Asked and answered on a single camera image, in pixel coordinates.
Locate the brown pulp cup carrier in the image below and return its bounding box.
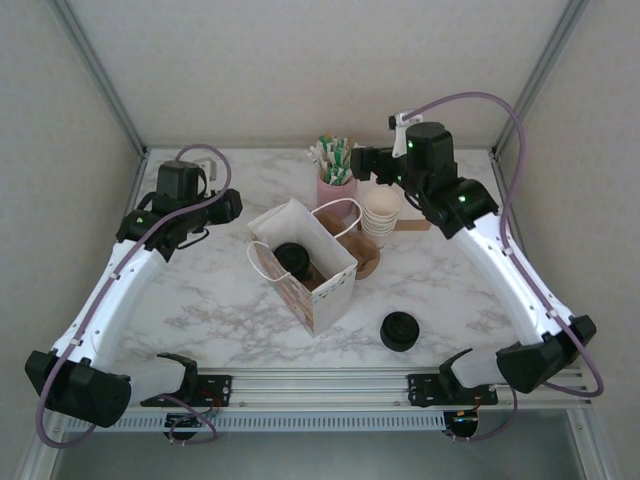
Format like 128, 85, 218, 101
319, 212, 382, 281

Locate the brown coffee cup black lid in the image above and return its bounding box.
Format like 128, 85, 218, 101
273, 242, 322, 290

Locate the cartoon animal paper gift bag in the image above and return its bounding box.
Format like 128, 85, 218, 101
245, 197, 364, 337

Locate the green white sachet bundle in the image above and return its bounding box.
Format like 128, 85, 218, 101
305, 132, 356, 187

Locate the pink cup holder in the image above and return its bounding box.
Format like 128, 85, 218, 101
315, 177, 359, 216

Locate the white paper cup stack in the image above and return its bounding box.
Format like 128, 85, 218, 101
360, 187, 404, 249

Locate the black cup lid stack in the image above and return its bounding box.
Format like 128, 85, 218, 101
378, 310, 419, 352

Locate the small circuit board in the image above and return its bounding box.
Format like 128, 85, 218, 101
164, 410, 217, 427
446, 409, 480, 437

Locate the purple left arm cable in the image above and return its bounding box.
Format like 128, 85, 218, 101
35, 143, 232, 449

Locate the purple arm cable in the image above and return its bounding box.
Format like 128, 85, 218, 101
35, 143, 232, 449
404, 90, 606, 399

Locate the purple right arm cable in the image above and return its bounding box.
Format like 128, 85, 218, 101
404, 90, 606, 399

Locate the aluminium frame post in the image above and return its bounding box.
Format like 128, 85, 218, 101
53, 0, 150, 160
491, 0, 592, 160

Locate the aluminium front mounting rail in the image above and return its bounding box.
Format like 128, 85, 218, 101
114, 367, 594, 416

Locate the short purple cable loop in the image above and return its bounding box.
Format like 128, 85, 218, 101
449, 387, 519, 444
166, 397, 219, 446

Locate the white slotted cable duct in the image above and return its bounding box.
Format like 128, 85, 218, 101
64, 412, 447, 432

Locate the aluminium frame leg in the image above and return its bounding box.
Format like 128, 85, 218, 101
567, 407, 616, 480
19, 434, 69, 480

